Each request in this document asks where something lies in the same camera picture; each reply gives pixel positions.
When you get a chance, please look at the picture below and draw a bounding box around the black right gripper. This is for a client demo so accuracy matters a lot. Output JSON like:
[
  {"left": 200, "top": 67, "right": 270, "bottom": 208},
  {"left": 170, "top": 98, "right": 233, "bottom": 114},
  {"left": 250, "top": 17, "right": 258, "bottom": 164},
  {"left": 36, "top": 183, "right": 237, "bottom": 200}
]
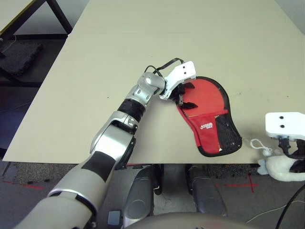
[{"left": 277, "top": 135, "right": 305, "bottom": 173}]

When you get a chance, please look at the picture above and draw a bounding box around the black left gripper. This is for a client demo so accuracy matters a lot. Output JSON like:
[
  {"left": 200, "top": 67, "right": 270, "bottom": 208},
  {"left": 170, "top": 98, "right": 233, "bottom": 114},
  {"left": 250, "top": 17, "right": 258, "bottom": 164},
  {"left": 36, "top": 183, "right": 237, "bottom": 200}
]
[{"left": 173, "top": 82, "right": 199, "bottom": 110}]

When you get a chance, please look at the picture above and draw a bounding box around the white plush zipper charm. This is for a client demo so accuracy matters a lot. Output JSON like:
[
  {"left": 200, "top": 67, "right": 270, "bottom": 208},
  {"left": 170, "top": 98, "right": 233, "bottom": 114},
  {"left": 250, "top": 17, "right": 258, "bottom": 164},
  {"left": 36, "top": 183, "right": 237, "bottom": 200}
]
[{"left": 249, "top": 138, "right": 305, "bottom": 183}]

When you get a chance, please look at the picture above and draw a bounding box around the red black paddle case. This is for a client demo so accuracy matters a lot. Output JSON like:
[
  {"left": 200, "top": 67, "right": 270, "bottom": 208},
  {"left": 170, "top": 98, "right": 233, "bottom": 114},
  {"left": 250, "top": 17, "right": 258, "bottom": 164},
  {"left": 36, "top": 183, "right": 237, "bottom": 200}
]
[{"left": 176, "top": 76, "right": 243, "bottom": 157}]

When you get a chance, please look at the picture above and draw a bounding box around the red floor tape cross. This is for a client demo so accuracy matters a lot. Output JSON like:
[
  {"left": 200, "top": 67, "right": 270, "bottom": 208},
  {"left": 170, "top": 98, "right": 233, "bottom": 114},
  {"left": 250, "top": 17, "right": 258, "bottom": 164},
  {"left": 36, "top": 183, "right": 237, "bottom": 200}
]
[{"left": 215, "top": 173, "right": 260, "bottom": 193}]

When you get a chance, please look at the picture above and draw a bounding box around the grey robot right leg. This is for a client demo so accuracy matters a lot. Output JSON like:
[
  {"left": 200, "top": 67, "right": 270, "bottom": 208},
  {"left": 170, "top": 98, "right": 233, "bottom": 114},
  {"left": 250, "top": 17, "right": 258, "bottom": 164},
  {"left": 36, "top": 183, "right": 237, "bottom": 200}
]
[{"left": 185, "top": 164, "right": 227, "bottom": 217}]

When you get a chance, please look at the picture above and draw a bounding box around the grey robot leg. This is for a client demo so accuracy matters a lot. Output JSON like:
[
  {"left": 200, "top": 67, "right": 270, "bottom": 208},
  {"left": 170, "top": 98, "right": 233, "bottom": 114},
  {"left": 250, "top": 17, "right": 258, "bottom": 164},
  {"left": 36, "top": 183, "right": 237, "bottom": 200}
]
[
  {"left": 125, "top": 164, "right": 164, "bottom": 220},
  {"left": 185, "top": 164, "right": 227, "bottom": 217}
]

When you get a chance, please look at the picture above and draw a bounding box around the grey robot left leg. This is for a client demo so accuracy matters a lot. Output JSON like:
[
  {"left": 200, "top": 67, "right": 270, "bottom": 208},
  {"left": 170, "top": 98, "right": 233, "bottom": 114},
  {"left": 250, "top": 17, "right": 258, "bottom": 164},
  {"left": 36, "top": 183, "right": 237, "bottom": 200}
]
[{"left": 125, "top": 164, "right": 164, "bottom": 220}]

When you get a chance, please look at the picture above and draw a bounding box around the small dark robot panel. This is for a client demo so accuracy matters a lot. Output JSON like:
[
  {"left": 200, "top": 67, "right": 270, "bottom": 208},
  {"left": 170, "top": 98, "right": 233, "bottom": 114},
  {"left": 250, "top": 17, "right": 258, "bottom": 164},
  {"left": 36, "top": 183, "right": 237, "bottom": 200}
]
[{"left": 107, "top": 209, "right": 122, "bottom": 226}]

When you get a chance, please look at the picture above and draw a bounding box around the black framed side table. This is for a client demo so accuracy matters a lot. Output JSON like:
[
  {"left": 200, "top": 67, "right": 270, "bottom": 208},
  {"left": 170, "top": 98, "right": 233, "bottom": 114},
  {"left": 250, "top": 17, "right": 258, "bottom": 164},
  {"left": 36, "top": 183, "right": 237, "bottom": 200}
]
[{"left": 0, "top": 0, "right": 73, "bottom": 89}]

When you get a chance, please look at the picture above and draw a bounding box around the grey speckled floor mat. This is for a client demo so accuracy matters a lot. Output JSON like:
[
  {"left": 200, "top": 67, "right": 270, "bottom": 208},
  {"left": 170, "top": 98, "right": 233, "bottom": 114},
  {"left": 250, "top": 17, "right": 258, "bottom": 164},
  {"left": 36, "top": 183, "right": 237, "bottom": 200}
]
[{"left": 8, "top": 162, "right": 263, "bottom": 183}]

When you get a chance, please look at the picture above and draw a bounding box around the dark foam floor mat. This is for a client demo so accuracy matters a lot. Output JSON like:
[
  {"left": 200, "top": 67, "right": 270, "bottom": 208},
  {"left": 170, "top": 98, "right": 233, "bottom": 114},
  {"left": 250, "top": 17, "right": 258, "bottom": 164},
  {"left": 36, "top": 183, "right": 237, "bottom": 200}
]
[{"left": 0, "top": 42, "right": 46, "bottom": 76}]

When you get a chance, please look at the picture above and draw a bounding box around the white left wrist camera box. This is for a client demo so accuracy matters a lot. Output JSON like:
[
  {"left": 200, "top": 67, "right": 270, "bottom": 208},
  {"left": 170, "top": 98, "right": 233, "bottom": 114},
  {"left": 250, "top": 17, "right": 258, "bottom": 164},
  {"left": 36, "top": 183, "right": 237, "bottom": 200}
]
[{"left": 159, "top": 61, "right": 197, "bottom": 100}]

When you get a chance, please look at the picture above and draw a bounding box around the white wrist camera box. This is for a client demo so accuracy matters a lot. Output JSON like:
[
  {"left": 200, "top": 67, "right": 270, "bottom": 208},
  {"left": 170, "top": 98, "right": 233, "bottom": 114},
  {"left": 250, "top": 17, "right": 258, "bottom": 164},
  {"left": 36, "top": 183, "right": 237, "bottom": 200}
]
[
  {"left": 159, "top": 61, "right": 197, "bottom": 100},
  {"left": 265, "top": 111, "right": 305, "bottom": 139}
]

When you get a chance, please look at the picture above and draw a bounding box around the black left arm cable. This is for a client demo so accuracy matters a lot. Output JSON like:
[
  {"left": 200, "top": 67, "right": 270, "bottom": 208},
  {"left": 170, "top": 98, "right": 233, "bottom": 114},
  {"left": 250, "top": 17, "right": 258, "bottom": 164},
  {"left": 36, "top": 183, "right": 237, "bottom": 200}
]
[{"left": 144, "top": 57, "right": 185, "bottom": 77}]

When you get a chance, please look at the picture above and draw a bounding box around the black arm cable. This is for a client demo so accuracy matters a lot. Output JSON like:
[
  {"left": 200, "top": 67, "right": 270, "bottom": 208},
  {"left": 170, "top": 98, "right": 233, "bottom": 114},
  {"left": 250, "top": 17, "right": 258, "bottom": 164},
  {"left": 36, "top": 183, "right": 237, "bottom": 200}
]
[
  {"left": 276, "top": 188, "right": 305, "bottom": 229},
  {"left": 144, "top": 57, "right": 185, "bottom": 77}
]

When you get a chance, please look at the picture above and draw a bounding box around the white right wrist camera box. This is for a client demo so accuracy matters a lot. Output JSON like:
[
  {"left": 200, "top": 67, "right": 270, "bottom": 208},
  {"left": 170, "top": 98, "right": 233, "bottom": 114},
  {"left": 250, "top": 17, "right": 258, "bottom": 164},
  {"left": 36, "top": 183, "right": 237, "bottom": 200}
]
[{"left": 265, "top": 111, "right": 305, "bottom": 139}]

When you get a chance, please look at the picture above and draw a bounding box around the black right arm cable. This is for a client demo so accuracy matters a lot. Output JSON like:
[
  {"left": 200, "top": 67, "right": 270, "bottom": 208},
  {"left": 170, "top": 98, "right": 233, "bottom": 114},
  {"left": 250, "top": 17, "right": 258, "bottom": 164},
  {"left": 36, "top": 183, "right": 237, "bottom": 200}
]
[{"left": 276, "top": 188, "right": 305, "bottom": 229}]

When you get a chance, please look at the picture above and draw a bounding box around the white floor cable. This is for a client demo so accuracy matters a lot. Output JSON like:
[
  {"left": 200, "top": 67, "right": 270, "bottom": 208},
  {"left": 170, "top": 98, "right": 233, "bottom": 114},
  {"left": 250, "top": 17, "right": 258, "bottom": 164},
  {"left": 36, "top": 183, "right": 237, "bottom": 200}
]
[{"left": 252, "top": 199, "right": 305, "bottom": 221}]

